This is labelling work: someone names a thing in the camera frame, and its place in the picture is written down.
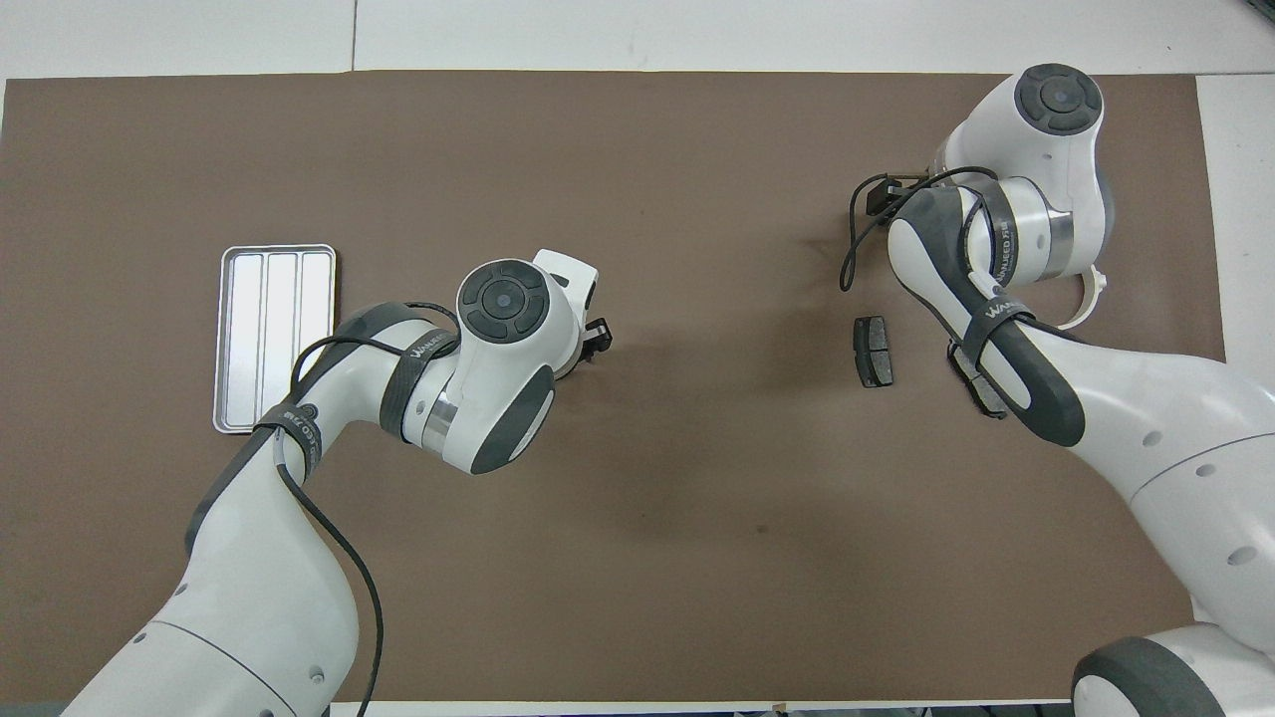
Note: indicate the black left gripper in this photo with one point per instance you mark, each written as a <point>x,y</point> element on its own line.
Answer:
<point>590,311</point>

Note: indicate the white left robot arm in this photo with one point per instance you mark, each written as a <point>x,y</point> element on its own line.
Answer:
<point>259,578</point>

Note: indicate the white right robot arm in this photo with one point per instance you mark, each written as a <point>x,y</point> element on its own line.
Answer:
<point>1146,398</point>

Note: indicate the silver metal tray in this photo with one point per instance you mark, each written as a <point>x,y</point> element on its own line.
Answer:
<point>259,329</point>

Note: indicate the dark grey grooved brake pad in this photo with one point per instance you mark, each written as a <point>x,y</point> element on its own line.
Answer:
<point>874,354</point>

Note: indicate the brown table mat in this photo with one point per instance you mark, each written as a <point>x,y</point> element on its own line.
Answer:
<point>647,149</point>

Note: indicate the dark grey curved brake pad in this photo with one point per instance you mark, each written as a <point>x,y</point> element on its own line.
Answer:
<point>988,396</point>

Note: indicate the white curved plastic bracket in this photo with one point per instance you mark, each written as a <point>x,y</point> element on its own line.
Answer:
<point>1091,299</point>

